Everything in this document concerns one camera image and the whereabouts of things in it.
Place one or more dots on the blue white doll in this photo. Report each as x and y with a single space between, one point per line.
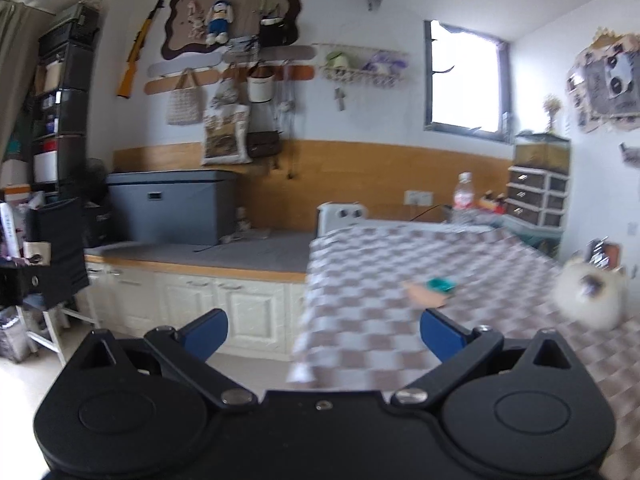
220 22

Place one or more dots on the grey board-shaped wall hook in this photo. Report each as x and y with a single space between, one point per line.
295 53
165 67

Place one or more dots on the wooden board-shaped wall hook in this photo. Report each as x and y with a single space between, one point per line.
302 72
157 85

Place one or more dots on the white plastic drawer unit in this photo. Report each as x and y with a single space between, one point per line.
535 195

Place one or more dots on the brown shoulder bag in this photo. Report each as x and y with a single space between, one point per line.
264 145

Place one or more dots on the wall photo board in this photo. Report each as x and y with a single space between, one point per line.
605 85

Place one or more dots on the cream wooden counter cabinet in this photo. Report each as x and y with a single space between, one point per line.
200 305

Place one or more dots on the dark framed window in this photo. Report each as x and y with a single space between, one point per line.
465 80

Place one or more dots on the cartoon print tote bag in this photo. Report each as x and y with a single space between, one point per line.
42 247

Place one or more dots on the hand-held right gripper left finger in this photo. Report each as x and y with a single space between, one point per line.
207 332

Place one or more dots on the knit tote bag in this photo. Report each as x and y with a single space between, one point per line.
185 105

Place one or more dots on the white wall socket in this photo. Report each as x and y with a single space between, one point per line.
419 197

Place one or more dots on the printed canvas tote bag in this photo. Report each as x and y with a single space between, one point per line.
225 140

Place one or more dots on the grey storage box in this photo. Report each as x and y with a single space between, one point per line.
170 210

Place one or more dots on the clear plastic water bottle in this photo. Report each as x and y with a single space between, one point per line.
463 200

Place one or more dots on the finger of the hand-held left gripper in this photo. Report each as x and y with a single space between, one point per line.
20 285

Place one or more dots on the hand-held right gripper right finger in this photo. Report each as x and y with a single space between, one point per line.
442 337

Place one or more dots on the yellow toy rifle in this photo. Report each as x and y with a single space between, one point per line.
135 55

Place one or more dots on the purple plush toy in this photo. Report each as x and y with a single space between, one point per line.
382 60

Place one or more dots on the small white charger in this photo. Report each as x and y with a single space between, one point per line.
242 220

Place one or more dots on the brown picture frame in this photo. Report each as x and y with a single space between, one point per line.
607 252

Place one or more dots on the small brown bottles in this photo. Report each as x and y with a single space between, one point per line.
491 201

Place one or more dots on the white cat-shaped plush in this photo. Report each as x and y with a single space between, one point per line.
590 300

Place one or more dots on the white bucket bag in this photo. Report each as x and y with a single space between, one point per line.
260 87

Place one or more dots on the beige curtain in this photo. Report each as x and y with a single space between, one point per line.
17 70

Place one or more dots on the grey counter mat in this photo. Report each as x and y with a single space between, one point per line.
200 255

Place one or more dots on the green plush toy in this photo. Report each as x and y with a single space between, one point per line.
336 59

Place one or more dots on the black lettered bag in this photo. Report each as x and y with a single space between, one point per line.
97 225

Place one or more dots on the teal plastic lid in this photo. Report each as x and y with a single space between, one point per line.
442 285

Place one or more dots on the black shelf rack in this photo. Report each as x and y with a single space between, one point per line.
75 110

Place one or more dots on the teal patterned box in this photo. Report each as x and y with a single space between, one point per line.
530 235

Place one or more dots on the white wall rack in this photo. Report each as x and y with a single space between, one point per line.
360 77

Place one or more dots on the glass aquarium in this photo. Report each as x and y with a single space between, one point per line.
542 155

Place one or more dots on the dried flowers in vase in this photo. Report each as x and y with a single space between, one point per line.
552 110

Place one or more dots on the black hanging bag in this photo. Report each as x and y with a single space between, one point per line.
277 32

